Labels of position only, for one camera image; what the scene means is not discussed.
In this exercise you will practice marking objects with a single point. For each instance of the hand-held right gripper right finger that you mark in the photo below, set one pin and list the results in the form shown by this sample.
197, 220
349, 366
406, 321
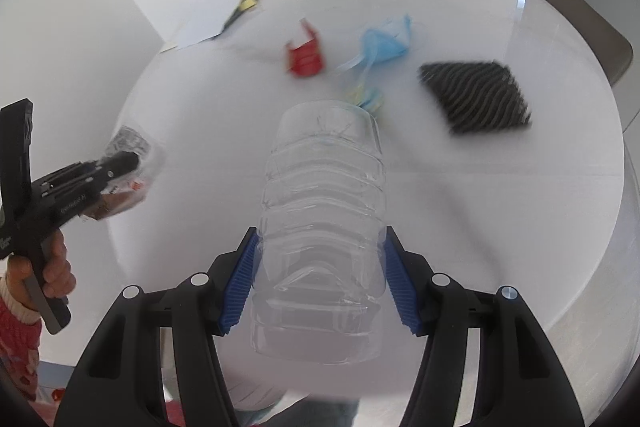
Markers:
400, 287

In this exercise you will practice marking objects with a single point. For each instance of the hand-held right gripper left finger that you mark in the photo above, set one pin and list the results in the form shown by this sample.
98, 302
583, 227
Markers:
240, 287

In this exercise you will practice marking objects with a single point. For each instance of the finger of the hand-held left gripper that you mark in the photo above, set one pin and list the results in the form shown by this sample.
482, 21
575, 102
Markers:
122, 163

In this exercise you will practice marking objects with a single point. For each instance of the brown snack bag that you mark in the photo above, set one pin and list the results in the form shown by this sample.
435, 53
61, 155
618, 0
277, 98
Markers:
150, 162

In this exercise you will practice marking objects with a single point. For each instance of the clear ribbed plastic bottle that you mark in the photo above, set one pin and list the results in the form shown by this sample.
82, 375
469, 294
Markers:
320, 207

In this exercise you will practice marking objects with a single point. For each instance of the person's left forearm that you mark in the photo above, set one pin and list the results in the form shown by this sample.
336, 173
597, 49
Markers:
15, 347

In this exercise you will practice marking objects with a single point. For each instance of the person's left hand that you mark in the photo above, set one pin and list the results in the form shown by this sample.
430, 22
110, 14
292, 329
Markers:
57, 272

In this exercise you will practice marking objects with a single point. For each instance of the white paper sheet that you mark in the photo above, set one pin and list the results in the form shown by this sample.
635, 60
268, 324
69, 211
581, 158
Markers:
210, 17

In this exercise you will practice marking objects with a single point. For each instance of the yellow green small object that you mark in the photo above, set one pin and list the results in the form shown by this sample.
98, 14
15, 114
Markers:
245, 2

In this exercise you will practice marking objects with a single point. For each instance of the red and brown crumpled wrapper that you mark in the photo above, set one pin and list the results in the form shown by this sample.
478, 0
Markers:
305, 59

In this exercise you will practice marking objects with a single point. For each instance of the blue face mask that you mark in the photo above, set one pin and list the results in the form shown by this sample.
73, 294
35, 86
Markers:
385, 42

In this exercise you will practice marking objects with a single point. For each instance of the beige chair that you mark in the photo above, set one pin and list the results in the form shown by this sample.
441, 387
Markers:
580, 22

